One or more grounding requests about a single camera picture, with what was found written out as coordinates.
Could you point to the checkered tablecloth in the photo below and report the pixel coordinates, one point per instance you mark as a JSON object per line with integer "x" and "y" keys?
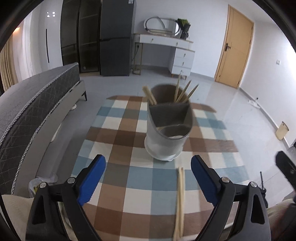
{"x": 137, "y": 195}

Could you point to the white paper on floor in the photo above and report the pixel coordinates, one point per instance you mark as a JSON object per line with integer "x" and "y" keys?
{"x": 254, "y": 104}

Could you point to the black glass cabinet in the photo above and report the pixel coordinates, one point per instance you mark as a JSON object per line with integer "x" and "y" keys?
{"x": 79, "y": 30}

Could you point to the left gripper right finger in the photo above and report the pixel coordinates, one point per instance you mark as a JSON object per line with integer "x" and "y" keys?
{"x": 251, "y": 220}

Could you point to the black wrapped flower bouquet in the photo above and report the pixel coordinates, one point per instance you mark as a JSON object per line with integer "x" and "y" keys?
{"x": 184, "y": 26}

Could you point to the grey white utensil holder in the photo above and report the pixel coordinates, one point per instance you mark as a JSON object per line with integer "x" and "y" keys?
{"x": 169, "y": 123}

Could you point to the dark grey refrigerator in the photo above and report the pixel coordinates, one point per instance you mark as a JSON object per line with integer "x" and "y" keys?
{"x": 116, "y": 36}

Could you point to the wooden door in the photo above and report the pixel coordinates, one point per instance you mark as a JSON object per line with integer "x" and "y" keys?
{"x": 236, "y": 48}

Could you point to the grey bed mattress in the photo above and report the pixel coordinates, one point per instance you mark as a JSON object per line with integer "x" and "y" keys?
{"x": 31, "y": 112}

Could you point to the wooden chopstick on table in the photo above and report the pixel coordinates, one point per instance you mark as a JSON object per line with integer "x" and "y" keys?
{"x": 181, "y": 201}
{"x": 177, "y": 219}

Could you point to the beige waste bin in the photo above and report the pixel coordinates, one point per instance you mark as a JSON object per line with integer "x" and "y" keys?
{"x": 282, "y": 131}

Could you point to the beige curtain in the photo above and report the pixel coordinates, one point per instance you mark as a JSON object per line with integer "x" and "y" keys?
{"x": 8, "y": 71}

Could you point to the oval mirror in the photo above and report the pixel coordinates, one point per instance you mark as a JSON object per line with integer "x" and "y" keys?
{"x": 166, "y": 27}

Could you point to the plastic bag on floor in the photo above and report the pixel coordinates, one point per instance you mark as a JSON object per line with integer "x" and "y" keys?
{"x": 34, "y": 184}

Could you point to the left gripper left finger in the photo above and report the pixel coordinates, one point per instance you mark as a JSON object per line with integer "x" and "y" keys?
{"x": 45, "y": 220}

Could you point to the white dressing table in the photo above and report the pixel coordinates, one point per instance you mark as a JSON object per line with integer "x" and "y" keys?
{"x": 176, "y": 55}

